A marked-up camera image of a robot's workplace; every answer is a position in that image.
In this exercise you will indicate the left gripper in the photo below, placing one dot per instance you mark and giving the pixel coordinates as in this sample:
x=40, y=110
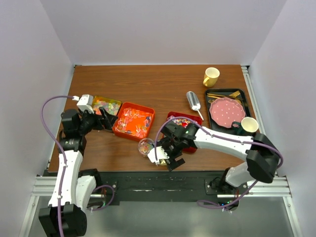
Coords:
x=105, y=121

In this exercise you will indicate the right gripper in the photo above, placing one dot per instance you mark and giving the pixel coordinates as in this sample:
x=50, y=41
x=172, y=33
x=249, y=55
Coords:
x=172, y=163

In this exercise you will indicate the black gummy candy tin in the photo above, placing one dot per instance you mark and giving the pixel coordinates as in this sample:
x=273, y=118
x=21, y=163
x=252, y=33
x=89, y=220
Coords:
x=111, y=106

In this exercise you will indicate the gold round lid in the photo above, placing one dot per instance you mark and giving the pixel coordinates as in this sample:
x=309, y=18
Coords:
x=162, y=162

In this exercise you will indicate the orange candy tin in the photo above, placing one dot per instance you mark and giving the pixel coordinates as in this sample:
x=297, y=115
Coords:
x=134, y=121

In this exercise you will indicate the red lollipop tin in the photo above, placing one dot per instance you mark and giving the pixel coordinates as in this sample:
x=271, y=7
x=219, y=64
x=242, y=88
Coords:
x=183, y=121

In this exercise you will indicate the clear glass jar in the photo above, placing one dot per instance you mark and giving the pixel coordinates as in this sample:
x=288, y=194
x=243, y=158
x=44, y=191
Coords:
x=145, y=146

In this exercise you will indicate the metal scoop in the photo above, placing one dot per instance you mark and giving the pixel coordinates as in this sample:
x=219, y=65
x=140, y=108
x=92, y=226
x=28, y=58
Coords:
x=194, y=103

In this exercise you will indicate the black tray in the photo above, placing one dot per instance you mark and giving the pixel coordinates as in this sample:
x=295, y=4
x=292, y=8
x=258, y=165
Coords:
x=225, y=91

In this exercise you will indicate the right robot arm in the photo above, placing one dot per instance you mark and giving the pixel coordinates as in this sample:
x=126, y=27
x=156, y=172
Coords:
x=260, y=156

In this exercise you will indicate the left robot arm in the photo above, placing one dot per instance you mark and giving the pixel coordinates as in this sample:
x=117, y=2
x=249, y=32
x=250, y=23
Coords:
x=65, y=215

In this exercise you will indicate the pink dotted plate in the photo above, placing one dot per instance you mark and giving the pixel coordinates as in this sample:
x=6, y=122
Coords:
x=226, y=111

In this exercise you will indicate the gold chopsticks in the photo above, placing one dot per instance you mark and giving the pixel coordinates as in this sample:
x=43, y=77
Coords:
x=219, y=96

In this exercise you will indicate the dark green cup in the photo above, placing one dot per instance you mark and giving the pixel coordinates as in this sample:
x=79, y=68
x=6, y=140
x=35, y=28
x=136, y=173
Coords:
x=247, y=127

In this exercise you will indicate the yellow mug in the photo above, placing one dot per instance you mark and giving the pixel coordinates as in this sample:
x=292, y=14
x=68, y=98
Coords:
x=211, y=76

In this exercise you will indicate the gold fork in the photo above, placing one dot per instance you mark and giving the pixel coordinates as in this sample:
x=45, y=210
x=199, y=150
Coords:
x=235, y=95

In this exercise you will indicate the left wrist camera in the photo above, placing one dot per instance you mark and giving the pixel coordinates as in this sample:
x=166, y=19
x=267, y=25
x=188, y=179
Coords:
x=85, y=103

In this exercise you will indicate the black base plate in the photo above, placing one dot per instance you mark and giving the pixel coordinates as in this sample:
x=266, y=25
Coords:
x=155, y=186

